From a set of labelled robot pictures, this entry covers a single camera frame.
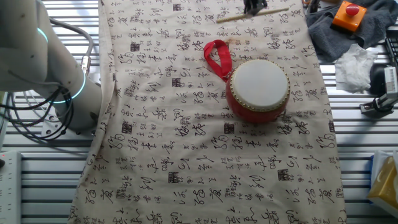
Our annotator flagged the wooden drumstick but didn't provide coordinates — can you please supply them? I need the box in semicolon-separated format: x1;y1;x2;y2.
216;7;290;24

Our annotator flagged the red drum with white head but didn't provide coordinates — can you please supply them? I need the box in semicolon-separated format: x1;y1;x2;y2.
225;58;292;124

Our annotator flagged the orange emergency stop box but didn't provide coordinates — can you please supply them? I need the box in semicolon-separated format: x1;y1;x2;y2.
331;0;368;33

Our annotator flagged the crumpled white tissue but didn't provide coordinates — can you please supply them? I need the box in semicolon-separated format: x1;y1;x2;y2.
334;43;379;93

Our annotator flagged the dark grey towel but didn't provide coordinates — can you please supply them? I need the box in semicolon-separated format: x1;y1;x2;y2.
306;0;398;63

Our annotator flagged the black computer mouse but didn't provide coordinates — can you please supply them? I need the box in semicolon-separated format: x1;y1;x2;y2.
369;63;387;96

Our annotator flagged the black keyboard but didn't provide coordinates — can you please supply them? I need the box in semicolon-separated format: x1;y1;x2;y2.
384;36;398;68

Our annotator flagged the calligraphy print tablecloth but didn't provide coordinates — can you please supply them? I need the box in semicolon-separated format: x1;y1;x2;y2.
67;0;348;224

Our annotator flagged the yellow tissue pack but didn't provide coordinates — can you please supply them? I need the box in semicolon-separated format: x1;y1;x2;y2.
366;149;398;209

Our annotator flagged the white power strip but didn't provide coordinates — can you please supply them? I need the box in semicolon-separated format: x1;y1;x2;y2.
0;151;22;224

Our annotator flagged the red drum strap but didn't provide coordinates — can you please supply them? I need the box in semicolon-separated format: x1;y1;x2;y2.
203;39;233;83

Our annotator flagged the small grey camera on stand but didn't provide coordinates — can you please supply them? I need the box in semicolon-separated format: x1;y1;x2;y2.
359;65;398;118

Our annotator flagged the grey cable with metal connector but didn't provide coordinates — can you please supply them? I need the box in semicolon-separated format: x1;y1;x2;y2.
49;18;94;75

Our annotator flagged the black looped cable bundle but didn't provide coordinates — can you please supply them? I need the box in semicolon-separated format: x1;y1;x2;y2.
0;86;75;141

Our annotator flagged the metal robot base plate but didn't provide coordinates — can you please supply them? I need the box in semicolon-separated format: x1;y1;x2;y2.
41;110;97;138

